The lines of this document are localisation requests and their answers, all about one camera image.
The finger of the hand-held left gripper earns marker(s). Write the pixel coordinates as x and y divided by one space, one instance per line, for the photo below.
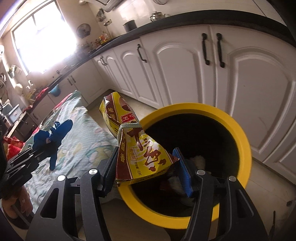
30 157

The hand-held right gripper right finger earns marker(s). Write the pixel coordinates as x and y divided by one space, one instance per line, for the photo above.
183 173

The yellow-rimmed black trash bin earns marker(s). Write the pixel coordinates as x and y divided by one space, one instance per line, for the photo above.
242 143

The cartoon cat printed blanket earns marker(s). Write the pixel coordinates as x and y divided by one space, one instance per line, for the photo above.
85 139

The white storage box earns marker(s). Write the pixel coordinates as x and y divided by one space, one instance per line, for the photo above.
13 113

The black range hood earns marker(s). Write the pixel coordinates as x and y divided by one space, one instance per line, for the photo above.
104 3

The round wall ventilation fan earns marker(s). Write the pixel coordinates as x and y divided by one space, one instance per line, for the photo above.
83 30

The white base cabinets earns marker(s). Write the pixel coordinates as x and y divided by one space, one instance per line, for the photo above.
254 92

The blue hanging plastic bin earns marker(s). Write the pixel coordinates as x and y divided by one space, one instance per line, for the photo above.
55 90

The kitchen window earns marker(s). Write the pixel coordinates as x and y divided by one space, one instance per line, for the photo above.
44 34

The group of condiment bottles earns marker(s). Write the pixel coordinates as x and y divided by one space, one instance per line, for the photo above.
103 39

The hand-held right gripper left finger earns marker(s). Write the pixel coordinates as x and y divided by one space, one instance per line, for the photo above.
108 172

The wall rack with utensils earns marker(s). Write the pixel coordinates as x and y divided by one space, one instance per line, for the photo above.
103 16

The steel teapot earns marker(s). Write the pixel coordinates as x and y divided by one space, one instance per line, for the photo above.
157 16

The dark metal pot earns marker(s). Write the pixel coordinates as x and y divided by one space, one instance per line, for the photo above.
130 26

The black kitchen countertop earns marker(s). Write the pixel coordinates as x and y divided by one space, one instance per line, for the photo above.
185 23

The person's left hand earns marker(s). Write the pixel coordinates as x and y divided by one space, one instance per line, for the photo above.
22 201

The red cloth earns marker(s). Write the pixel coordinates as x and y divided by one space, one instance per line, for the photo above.
42 93

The blue plastic bag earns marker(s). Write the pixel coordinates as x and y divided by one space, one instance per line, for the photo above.
57 133

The crumpled beige wrapper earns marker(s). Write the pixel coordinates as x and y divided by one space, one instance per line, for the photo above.
198 161

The yellow brown seasoning packet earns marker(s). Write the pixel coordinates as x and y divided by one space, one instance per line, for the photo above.
129 143

